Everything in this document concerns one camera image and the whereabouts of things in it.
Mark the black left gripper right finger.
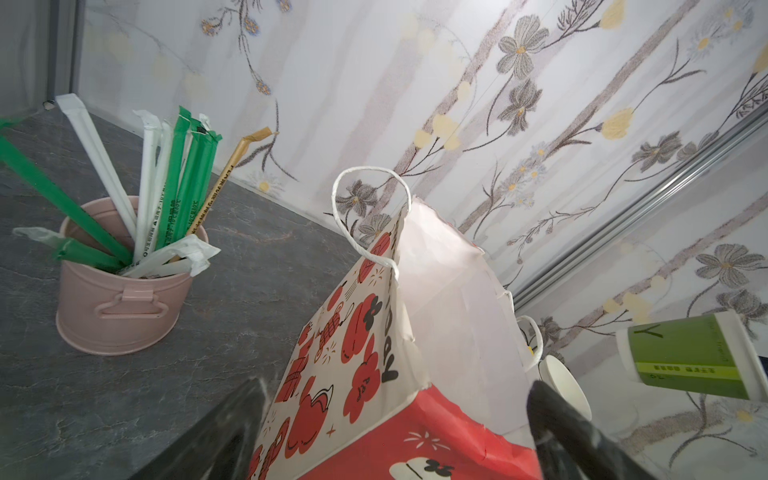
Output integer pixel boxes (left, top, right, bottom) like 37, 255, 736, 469
526, 380, 654, 480

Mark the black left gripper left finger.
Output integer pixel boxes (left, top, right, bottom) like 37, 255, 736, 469
132, 377, 268, 479

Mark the stack of paper cups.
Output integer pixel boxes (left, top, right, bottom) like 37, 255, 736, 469
539, 355, 593, 421

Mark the red white paper bag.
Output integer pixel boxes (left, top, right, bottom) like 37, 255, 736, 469
249, 196, 541, 479

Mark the pink metal straw bucket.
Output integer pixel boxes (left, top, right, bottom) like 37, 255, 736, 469
55, 196, 210, 357

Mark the brown paper straw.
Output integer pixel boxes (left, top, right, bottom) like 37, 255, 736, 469
186, 127, 274, 235

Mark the green wrapped straw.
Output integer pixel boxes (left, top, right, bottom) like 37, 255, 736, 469
156, 107, 222, 248

